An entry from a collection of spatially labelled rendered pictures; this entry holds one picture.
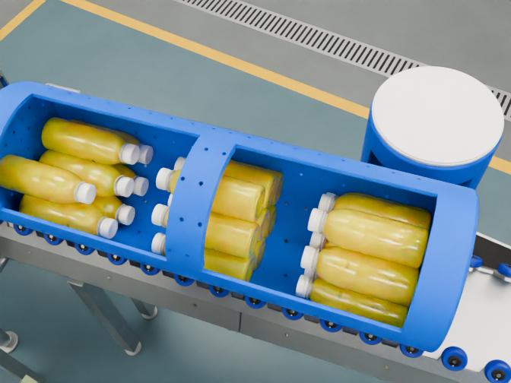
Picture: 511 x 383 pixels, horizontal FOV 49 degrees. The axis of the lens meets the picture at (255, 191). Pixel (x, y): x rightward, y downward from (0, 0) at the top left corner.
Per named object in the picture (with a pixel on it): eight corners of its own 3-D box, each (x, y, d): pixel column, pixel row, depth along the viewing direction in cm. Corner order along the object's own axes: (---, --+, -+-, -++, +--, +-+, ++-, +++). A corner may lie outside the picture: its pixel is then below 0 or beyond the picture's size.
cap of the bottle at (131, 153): (127, 140, 109) (135, 142, 109) (134, 148, 113) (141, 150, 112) (119, 158, 108) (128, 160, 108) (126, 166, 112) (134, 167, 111)
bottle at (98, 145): (49, 110, 112) (128, 130, 108) (65, 125, 118) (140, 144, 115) (35, 140, 110) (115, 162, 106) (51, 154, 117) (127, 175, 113)
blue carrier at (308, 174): (422, 368, 102) (460, 330, 77) (12, 238, 121) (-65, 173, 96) (449, 231, 114) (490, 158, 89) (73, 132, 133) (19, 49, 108)
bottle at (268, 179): (274, 170, 101) (185, 147, 105) (264, 207, 100) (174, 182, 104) (280, 176, 108) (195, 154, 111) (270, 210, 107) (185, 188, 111)
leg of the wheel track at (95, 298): (137, 357, 200) (82, 289, 147) (122, 352, 202) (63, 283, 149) (144, 342, 203) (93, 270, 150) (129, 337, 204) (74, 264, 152)
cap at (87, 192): (78, 184, 105) (87, 186, 104) (90, 181, 108) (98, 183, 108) (75, 204, 106) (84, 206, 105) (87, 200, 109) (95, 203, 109)
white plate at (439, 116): (363, 69, 129) (363, 73, 130) (383, 168, 114) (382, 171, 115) (484, 61, 128) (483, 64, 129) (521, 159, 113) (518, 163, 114)
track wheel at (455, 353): (471, 356, 98) (471, 349, 100) (445, 347, 99) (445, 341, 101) (464, 376, 99) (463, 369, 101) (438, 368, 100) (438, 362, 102)
